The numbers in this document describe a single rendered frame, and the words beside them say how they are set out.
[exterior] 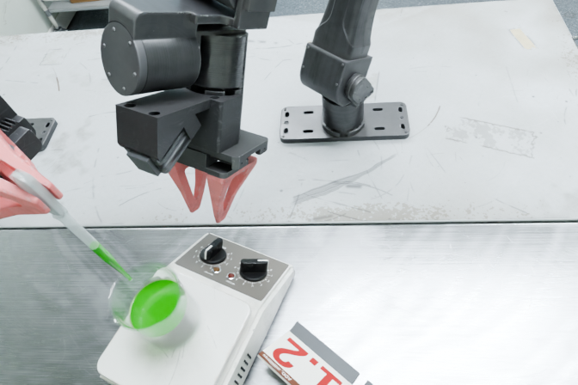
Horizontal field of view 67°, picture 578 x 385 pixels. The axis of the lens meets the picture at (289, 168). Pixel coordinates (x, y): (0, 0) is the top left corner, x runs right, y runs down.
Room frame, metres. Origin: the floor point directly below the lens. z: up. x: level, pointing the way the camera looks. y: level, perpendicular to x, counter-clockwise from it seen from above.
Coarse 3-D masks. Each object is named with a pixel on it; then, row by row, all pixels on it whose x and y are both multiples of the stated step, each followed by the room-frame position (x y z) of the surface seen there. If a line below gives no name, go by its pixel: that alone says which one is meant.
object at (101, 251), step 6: (102, 246) 0.16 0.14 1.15; (96, 252) 0.16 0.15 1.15; (102, 252) 0.16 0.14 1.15; (108, 252) 0.16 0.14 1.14; (102, 258) 0.16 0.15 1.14; (108, 258) 0.16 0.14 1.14; (108, 264) 0.16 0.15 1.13; (114, 264) 0.16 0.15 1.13; (120, 270) 0.16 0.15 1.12; (126, 276) 0.16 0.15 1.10
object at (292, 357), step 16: (288, 336) 0.15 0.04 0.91; (272, 352) 0.13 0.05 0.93; (288, 352) 0.12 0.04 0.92; (304, 352) 0.12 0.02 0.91; (288, 368) 0.11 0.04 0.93; (304, 368) 0.11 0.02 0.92; (320, 368) 0.11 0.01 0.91; (304, 384) 0.09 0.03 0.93; (320, 384) 0.09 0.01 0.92; (336, 384) 0.09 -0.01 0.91
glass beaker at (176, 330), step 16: (128, 272) 0.18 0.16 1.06; (144, 272) 0.19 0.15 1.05; (160, 272) 0.19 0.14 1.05; (112, 288) 0.17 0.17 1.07; (128, 288) 0.18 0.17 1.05; (112, 304) 0.16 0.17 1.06; (128, 304) 0.17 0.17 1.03; (176, 304) 0.15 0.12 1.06; (192, 304) 0.16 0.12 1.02; (128, 320) 0.15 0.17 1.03; (176, 320) 0.14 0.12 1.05; (192, 320) 0.15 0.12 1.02; (144, 336) 0.13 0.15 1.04; (160, 336) 0.13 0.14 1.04; (176, 336) 0.13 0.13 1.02; (192, 336) 0.14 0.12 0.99
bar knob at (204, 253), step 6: (216, 240) 0.26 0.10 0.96; (222, 240) 0.26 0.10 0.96; (210, 246) 0.25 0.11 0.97; (216, 246) 0.25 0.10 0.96; (222, 246) 0.25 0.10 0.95; (204, 252) 0.24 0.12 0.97; (210, 252) 0.24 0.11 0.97; (216, 252) 0.25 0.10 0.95; (222, 252) 0.25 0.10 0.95; (204, 258) 0.24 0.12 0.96; (210, 258) 0.24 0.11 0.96; (216, 258) 0.24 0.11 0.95; (222, 258) 0.24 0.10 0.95
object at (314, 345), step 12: (300, 324) 0.16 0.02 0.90; (300, 336) 0.14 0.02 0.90; (312, 336) 0.14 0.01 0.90; (312, 348) 0.13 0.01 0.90; (324, 348) 0.13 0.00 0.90; (264, 360) 0.12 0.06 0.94; (324, 360) 0.11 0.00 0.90; (336, 360) 0.11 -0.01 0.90; (276, 372) 0.10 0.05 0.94; (336, 372) 0.10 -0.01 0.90; (348, 372) 0.10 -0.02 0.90; (288, 384) 0.09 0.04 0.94; (348, 384) 0.09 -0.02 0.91
